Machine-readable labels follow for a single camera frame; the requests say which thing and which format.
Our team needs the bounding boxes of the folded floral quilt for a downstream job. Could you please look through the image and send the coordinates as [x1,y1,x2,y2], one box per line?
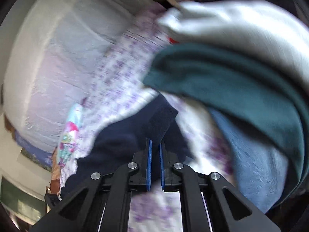
[57,103,84,167]

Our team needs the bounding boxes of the brown satin pillow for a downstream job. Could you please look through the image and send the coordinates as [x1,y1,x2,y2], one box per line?
[49,147,63,196]

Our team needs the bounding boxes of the white cloth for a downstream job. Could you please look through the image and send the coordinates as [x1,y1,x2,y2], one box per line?
[157,0,309,99]

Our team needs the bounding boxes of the green framed picture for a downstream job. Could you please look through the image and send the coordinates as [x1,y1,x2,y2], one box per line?
[0,176,47,219]

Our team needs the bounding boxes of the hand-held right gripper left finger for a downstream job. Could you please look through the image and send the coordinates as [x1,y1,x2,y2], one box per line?
[29,138,152,232]

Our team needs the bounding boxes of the blue patterned cloth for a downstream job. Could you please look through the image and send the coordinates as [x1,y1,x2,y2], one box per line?
[13,129,57,171]

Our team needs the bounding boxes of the light blue cloth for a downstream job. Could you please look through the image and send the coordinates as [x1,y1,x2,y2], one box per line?
[209,109,289,214]

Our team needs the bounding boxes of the purple floral bed sheet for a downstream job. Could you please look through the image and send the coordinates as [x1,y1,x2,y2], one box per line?
[58,5,237,232]

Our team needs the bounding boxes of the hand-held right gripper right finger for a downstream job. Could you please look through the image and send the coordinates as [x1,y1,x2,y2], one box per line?
[159,140,282,232]

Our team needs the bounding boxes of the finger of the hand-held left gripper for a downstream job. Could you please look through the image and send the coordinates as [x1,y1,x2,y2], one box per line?
[45,191,61,208]

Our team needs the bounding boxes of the teal cloth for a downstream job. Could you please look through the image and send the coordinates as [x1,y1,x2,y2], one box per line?
[142,44,305,205]

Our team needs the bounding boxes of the navy blue pants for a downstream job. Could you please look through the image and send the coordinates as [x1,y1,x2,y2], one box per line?
[60,94,194,200]

